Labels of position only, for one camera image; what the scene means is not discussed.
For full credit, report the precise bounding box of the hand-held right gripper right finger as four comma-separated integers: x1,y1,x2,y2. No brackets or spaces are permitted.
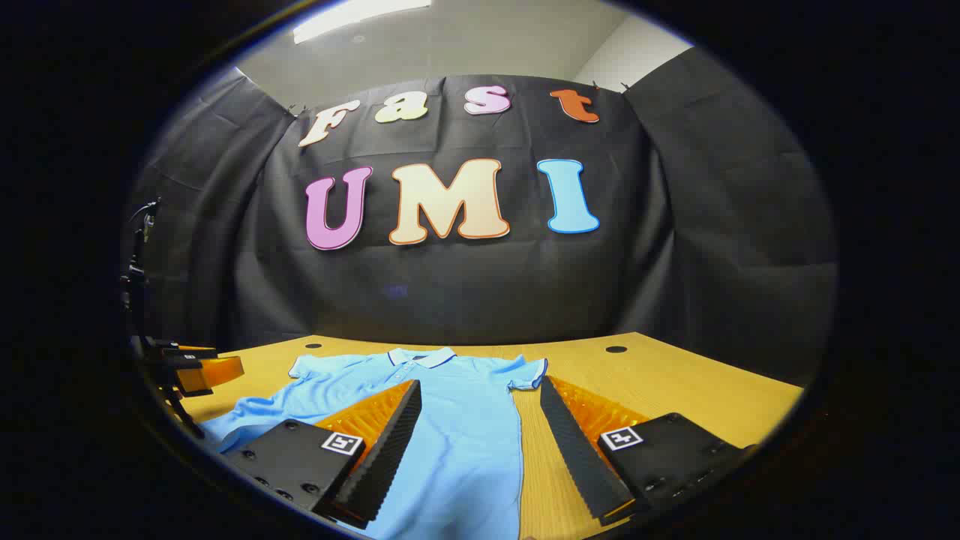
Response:
538,373,760,527

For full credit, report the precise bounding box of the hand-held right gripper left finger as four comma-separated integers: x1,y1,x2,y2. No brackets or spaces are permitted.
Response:
220,379,423,530

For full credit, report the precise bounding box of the light blue T-shirt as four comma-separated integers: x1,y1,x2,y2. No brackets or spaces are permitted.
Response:
199,346,548,540

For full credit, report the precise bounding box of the black backdrop cloth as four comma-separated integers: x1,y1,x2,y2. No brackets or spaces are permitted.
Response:
120,46,839,387

